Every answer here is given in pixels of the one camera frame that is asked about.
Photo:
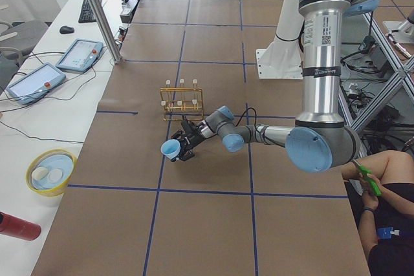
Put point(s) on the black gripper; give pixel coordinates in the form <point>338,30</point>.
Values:
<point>193,137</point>

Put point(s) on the light blue plastic cup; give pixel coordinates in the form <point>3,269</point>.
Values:
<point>170,148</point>

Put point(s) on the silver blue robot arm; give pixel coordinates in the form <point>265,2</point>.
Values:
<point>307,44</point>

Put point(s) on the yellow bowl with blue lid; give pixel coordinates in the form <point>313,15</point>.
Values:
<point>49,173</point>

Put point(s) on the far blue teach pendant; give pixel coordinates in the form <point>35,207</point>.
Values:
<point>80,56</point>

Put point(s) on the blue teach pendant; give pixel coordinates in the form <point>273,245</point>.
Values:
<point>35,85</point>
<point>80,56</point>

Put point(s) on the near blue teach pendant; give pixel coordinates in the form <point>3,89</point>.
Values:
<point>35,85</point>

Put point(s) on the black keyboard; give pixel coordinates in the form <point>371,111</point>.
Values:
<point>86,13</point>

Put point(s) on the black computer mouse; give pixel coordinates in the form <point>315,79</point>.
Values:
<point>66,30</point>

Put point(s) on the red cylindrical bottle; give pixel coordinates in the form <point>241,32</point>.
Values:
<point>19,228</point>

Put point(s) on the grey office chair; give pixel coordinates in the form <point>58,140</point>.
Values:
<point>20,42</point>

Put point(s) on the seated person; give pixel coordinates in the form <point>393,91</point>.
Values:
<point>385,222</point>

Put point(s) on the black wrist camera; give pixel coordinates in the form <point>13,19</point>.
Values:
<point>179,135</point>

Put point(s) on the gold wire cup holder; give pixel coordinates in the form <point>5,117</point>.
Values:
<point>181,101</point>

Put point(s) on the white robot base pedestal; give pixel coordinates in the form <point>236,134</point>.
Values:
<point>282,58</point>

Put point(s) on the green handled tool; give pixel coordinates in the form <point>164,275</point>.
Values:
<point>365,171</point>

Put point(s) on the aluminium frame post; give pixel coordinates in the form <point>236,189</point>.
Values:
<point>105,30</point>

